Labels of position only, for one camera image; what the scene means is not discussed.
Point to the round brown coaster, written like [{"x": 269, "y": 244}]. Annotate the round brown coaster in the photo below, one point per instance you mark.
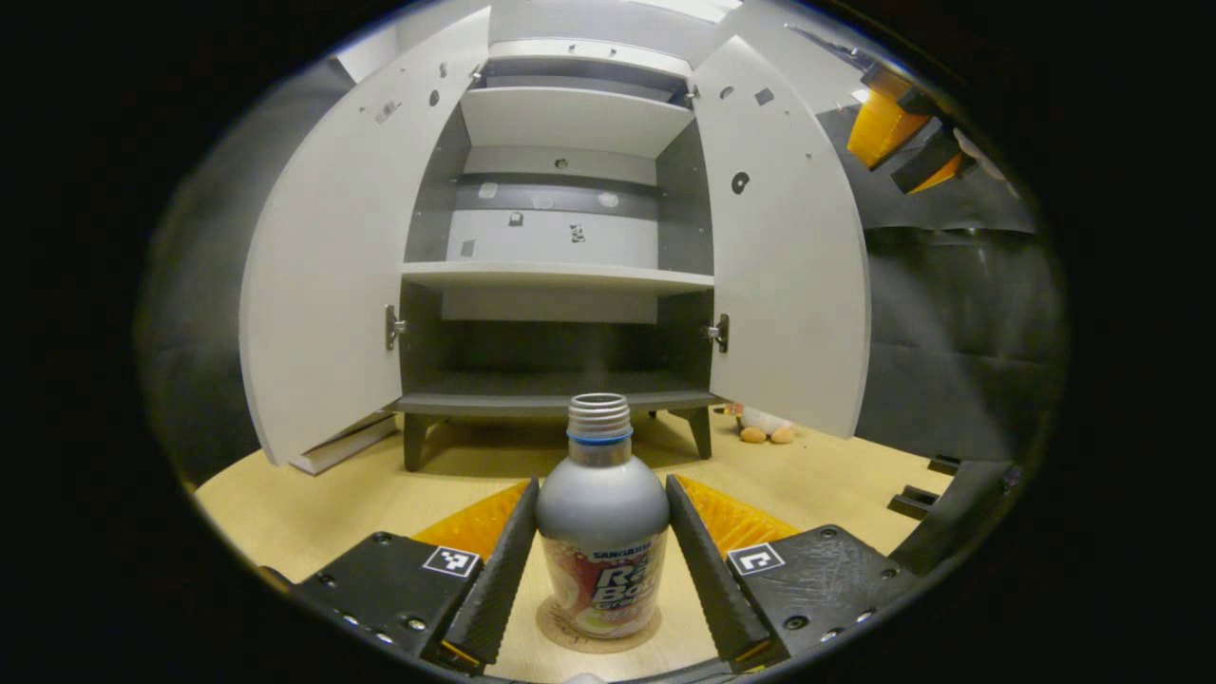
[{"x": 560, "y": 632}]

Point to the white cabinet shelf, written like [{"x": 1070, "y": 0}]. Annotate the white cabinet shelf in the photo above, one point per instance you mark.
[
  {"x": 570, "y": 119},
  {"x": 551, "y": 276}
]

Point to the black backdrop cloth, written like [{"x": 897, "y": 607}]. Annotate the black backdrop cloth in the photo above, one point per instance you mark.
[{"x": 950, "y": 332}]

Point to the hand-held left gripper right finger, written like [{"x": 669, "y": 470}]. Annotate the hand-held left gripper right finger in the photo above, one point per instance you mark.
[{"x": 708, "y": 579}]

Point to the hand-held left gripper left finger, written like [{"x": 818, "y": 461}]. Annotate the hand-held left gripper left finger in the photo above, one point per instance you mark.
[{"x": 499, "y": 579}]

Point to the white cabinet door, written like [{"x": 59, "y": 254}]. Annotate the white cabinet door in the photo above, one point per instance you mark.
[
  {"x": 332, "y": 266},
  {"x": 788, "y": 285}
]

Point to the black metal stand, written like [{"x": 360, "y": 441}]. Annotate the black metal stand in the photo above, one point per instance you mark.
[{"x": 959, "y": 513}]

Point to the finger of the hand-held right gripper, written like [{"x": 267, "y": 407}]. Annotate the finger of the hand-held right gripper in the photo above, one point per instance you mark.
[
  {"x": 931, "y": 161},
  {"x": 879, "y": 123}
]

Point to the silver bottle with colourful label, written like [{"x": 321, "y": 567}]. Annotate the silver bottle with colourful label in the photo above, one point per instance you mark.
[{"x": 601, "y": 513}]

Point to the penguin plush toy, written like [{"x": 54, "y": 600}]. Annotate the penguin plush toy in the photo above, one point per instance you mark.
[{"x": 760, "y": 425}]

